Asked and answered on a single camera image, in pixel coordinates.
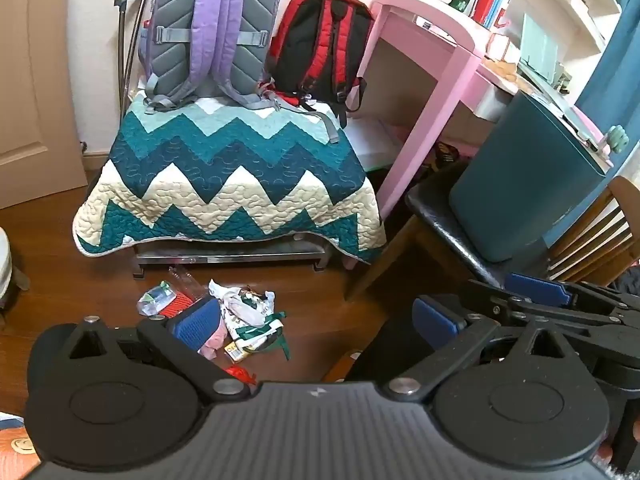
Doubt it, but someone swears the pink crumpled wrapper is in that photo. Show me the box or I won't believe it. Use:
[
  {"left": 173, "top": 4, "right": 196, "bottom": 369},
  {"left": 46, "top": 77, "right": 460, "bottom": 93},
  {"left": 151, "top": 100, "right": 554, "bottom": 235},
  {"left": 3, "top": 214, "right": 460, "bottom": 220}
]
[{"left": 202, "top": 329, "right": 229, "bottom": 359}]

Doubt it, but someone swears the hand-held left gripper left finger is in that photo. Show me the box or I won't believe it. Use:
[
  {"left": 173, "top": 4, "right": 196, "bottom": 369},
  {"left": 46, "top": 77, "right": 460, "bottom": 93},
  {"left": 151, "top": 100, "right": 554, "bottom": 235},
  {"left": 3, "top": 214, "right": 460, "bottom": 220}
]
[{"left": 70, "top": 297, "right": 251, "bottom": 403}]

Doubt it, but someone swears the pink desk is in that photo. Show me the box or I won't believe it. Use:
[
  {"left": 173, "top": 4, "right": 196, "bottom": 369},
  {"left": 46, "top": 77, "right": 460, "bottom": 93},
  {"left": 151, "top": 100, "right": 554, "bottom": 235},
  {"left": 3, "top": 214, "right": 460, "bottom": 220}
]
[{"left": 345, "top": 0, "right": 616, "bottom": 221}]

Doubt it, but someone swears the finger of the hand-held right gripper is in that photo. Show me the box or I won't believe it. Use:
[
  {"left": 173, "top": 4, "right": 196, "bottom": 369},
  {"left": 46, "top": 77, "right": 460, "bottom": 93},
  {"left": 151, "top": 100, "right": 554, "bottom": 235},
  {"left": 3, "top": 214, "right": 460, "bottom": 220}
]
[
  {"left": 467, "top": 274, "right": 640, "bottom": 311},
  {"left": 492, "top": 310, "right": 640, "bottom": 341}
]

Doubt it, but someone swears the red plastic scrap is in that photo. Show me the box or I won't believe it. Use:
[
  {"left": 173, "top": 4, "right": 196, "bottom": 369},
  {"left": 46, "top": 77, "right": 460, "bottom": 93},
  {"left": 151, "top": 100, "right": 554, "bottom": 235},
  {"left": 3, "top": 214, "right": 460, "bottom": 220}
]
[{"left": 225, "top": 365, "right": 259, "bottom": 387}]

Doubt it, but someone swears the teal zigzag quilt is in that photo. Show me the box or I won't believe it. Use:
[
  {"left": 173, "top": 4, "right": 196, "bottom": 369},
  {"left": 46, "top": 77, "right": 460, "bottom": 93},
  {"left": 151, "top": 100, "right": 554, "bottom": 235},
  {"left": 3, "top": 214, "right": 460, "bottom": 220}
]
[{"left": 72, "top": 87, "right": 388, "bottom": 266}]

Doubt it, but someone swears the red black backpack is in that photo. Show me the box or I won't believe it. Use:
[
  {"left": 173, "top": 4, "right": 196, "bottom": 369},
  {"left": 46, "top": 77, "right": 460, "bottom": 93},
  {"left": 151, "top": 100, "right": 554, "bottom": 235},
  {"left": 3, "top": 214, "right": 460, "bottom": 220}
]
[{"left": 267, "top": 0, "right": 376, "bottom": 128}]

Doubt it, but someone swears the green book stand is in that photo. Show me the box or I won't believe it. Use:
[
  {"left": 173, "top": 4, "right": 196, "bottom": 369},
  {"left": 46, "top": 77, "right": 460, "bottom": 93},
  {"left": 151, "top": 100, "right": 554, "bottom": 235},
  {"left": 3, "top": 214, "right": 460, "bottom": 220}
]
[{"left": 517, "top": 12, "right": 563, "bottom": 81}]

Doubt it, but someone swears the wooden chair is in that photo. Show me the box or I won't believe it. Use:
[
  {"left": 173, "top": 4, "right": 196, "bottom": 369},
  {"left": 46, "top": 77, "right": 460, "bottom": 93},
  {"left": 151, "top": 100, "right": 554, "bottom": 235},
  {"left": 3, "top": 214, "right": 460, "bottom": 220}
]
[{"left": 345, "top": 160, "right": 640, "bottom": 301}]

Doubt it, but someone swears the white bookshelf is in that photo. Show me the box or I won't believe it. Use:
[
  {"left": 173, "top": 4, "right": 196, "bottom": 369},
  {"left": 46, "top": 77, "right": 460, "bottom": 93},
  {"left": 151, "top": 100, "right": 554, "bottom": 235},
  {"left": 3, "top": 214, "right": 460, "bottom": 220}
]
[{"left": 425, "top": 0, "right": 626, "bottom": 91}]

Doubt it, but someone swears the teal plastic bin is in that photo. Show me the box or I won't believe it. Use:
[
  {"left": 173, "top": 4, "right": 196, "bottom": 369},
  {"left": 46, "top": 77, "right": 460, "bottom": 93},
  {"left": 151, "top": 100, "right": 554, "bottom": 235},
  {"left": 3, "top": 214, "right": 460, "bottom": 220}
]
[{"left": 448, "top": 89, "right": 608, "bottom": 264}]

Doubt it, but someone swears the beige door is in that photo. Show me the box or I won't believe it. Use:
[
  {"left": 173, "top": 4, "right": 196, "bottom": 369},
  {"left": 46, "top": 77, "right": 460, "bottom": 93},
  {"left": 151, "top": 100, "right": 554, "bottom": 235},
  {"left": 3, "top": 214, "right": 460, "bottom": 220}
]
[{"left": 0, "top": 0, "right": 88, "bottom": 211}]

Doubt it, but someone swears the white green crumpled wrapper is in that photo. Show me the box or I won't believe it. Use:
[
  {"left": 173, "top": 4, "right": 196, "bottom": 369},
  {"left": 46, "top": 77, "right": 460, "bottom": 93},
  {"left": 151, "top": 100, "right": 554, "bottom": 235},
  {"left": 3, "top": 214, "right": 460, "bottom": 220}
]
[{"left": 207, "top": 280, "right": 291, "bottom": 361}]

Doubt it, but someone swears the purple grey backpack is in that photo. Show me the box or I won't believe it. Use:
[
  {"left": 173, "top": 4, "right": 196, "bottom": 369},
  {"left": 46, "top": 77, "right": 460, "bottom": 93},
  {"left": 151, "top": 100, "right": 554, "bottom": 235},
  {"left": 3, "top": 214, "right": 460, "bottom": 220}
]
[{"left": 137, "top": 0, "right": 341, "bottom": 143}]

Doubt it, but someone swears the black curved metal handle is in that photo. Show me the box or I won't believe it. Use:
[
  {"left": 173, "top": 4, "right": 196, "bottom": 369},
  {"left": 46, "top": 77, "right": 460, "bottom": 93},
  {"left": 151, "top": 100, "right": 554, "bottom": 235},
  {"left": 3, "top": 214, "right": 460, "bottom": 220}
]
[{"left": 114, "top": 0, "right": 147, "bottom": 121}]

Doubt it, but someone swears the yellow small packet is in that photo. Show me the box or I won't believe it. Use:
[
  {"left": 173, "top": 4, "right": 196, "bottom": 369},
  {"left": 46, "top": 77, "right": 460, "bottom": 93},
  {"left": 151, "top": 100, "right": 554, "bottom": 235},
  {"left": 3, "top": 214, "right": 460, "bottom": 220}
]
[{"left": 222, "top": 342, "right": 252, "bottom": 364}]

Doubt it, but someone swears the red mesh bag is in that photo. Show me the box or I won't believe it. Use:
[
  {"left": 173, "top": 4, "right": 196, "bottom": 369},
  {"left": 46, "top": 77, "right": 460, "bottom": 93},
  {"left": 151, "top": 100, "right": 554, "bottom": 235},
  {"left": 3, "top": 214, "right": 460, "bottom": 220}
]
[{"left": 164, "top": 292, "right": 197, "bottom": 319}]

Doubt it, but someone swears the orange white box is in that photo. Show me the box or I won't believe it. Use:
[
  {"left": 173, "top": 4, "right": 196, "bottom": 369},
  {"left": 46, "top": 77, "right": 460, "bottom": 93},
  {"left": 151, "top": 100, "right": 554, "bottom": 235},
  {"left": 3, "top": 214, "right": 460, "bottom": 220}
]
[{"left": 485, "top": 32, "right": 521, "bottom": 61}]

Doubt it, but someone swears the dark snack packet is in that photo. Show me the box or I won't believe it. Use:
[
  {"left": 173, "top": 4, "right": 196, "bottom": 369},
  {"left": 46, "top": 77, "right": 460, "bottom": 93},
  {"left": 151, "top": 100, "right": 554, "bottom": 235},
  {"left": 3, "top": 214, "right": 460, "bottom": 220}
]
[{"left": 432, "top": 142, "right": 459, "bottom": 171}]

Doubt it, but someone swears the orange smiley print cloth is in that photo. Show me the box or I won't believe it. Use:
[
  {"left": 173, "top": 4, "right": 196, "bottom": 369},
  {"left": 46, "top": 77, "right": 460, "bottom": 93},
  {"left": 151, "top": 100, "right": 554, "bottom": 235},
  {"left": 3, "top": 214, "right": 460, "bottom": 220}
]
[{"left": 0, "top": 412, "right": 42, "bottom": 476}]

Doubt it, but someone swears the blue curtain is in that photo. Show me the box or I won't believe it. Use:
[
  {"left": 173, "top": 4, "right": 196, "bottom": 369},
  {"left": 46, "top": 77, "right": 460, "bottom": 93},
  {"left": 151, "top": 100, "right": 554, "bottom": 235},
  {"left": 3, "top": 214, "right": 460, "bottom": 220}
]
[{"left": 577, "top": 0, "right": 640, "bottom": 116}]

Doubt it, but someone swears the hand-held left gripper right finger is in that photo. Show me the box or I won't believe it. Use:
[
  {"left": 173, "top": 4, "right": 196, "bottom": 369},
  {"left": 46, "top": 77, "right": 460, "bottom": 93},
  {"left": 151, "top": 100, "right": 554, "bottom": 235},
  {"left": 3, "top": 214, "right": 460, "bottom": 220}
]
[{"left": 390, "top": 296, "right": 576, "bottom": 403}]

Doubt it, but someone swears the white stool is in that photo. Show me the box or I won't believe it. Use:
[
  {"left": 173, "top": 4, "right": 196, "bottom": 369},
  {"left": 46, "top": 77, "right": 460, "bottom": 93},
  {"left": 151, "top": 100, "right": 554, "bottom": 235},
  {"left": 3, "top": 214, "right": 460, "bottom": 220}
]
[{"left": 0, "top": 227, "right": 31, "bottom": 321}]

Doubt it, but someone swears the clear crumpled plastic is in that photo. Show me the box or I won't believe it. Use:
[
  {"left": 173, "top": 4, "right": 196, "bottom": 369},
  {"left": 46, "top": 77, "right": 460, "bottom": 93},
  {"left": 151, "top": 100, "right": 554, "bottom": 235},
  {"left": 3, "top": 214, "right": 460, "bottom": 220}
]
[{"left": 167, "top": 266, "right": 211, "bottom": 302}]

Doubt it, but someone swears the green slanted desk board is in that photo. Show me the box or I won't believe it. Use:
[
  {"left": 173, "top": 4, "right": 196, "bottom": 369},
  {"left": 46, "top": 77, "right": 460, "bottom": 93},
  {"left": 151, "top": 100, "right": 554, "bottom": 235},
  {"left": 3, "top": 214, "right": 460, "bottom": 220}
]
[{"left": 515, "top": 62, "right": 608, "bottom": 151}]

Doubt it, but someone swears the metal bench frame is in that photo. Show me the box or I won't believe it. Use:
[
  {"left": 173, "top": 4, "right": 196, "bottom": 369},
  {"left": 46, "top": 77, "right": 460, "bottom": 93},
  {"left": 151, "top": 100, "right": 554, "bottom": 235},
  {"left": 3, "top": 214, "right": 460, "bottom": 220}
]
[{"left": 132, "top": 237, "right": 333, "bottom": 278}]

